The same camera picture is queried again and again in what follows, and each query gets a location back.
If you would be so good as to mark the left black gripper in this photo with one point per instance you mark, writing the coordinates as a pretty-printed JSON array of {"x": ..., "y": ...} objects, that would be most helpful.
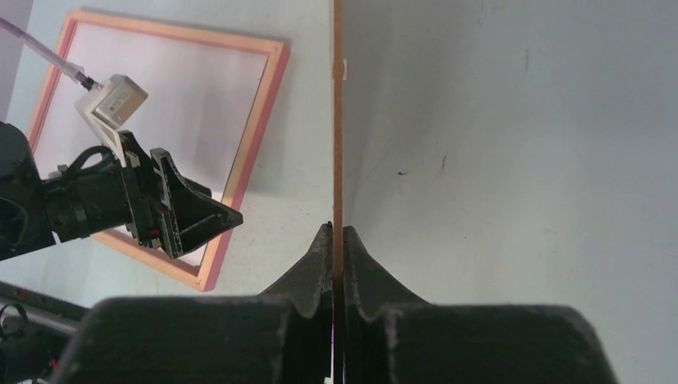
[{"x": 156, "y": 204}]

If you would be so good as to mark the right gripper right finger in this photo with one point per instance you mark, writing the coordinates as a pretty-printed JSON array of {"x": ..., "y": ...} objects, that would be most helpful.
[{"x": 394, "y": 336}]

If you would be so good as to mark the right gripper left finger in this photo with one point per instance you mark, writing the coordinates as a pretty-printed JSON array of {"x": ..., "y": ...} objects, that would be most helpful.
[{"x": 282, "y": 335}]

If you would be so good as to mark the orange wooden picture frame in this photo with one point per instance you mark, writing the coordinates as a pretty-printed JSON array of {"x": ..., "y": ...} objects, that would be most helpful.
[{"x": 254, "y": 132}]

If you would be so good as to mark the brown backing board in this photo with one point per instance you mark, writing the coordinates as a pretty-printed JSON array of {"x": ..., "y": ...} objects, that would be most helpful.
[{"x": 338, "y": 77}]

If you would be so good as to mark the landscape photo print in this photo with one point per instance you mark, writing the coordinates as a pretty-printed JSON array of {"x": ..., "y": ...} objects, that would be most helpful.
[{"x": 185, "y": 95}]

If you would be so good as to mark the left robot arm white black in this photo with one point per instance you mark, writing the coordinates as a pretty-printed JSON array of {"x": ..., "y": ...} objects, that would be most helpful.
[{"x": 22, "y": 217}]

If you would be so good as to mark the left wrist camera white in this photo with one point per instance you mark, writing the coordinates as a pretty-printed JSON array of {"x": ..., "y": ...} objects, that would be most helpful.
[{"x": 107, "y": 106}]

